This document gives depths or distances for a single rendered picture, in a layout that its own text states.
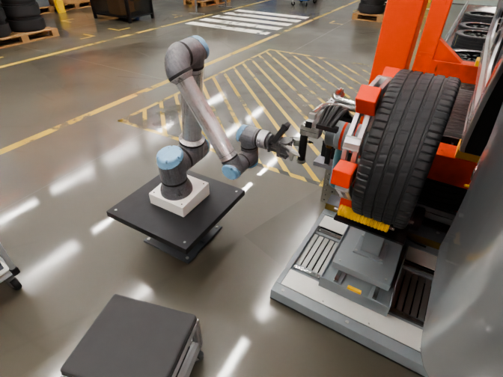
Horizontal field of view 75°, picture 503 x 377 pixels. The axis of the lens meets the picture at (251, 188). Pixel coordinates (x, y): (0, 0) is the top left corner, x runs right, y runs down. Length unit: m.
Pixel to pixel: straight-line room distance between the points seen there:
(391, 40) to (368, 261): 1.12
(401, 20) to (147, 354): 1.82
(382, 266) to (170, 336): 1.11
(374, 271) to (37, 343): 1.72
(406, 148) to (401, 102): 0.17
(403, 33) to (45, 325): 2.29
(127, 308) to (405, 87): 1.41
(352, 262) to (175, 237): 0.95
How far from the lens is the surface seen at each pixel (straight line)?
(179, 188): 1.94
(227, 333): 1.82
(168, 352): 1.42
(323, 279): 1.85
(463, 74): 3.89
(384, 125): 1.30
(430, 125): 1.31
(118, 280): 2.13
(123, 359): 1.45
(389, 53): 1.91
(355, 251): 1.92
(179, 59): 1.56
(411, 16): 1.87
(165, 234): 1.88
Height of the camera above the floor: 1.58
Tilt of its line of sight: 37 degrees down
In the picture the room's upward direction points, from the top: 1 degrees clockwise
